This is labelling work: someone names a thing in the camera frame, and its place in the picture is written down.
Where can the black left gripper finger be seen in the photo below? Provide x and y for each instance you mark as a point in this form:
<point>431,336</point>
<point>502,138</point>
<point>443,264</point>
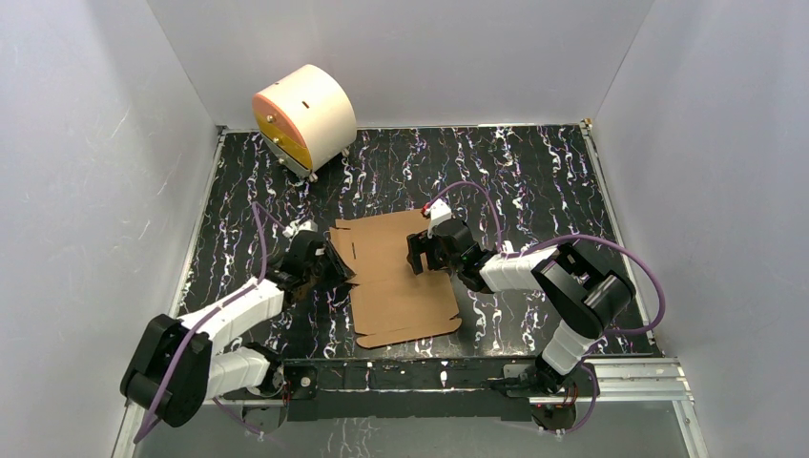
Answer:
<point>332,287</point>
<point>334,268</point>

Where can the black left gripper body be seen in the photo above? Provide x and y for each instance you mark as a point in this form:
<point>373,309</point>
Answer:
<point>326,263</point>

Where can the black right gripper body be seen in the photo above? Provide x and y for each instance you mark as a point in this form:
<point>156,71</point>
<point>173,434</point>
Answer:
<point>445,260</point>

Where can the brown cardboard box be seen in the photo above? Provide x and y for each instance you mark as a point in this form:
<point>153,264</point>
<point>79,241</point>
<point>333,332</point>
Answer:
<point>389,303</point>

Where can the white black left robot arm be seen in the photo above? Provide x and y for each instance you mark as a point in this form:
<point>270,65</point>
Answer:
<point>180,363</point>

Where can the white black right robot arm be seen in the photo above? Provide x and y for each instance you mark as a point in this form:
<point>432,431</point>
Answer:
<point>586,297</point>

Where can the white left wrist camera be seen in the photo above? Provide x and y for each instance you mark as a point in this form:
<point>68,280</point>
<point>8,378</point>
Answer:
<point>296,226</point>

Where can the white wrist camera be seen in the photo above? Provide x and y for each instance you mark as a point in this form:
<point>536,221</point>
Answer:
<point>296,226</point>
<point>436,212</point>

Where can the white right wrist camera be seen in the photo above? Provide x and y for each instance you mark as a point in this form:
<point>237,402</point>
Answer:
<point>436,212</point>

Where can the left aluminium table edge rail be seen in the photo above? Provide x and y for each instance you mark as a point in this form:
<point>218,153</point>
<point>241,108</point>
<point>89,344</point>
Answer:
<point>201,205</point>

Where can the aluminium table edge rail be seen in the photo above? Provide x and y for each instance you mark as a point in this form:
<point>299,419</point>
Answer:
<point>586,129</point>
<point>201,205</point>

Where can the aluminium front frame rail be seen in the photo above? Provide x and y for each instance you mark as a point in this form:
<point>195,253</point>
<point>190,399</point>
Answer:
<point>619,407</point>

